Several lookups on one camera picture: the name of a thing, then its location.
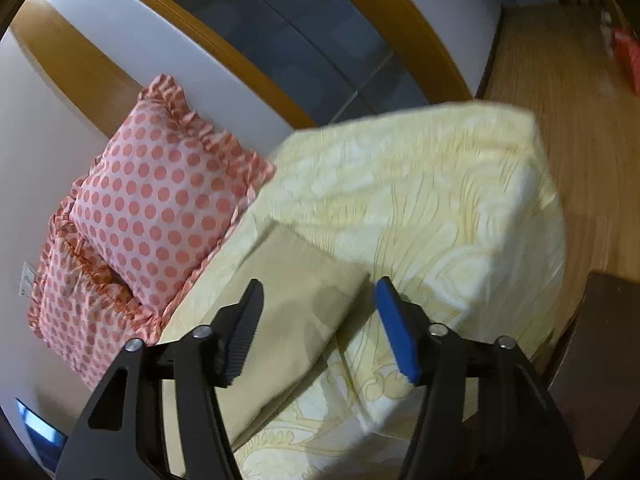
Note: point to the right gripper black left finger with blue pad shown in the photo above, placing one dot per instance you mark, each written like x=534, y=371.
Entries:
x=120, y=432

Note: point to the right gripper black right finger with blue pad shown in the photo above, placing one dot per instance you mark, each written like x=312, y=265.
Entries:
x=485, y=412

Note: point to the beige khaki pants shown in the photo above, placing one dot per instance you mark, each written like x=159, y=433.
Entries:
x=308, y=294

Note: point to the dark tv screen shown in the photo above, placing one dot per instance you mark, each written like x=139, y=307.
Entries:
x=48, y=441

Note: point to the pink polka dot pillow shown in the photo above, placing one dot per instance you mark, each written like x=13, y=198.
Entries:
x=165, y=193
x=79, y=308

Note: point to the yellow patterned bedspread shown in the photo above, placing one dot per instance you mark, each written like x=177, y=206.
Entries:
x=456, y=205

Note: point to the red object on floor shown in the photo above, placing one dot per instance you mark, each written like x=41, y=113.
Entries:
x=627, y=52

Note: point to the white wall socket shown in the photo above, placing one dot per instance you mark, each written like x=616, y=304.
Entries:
x=27, y=280

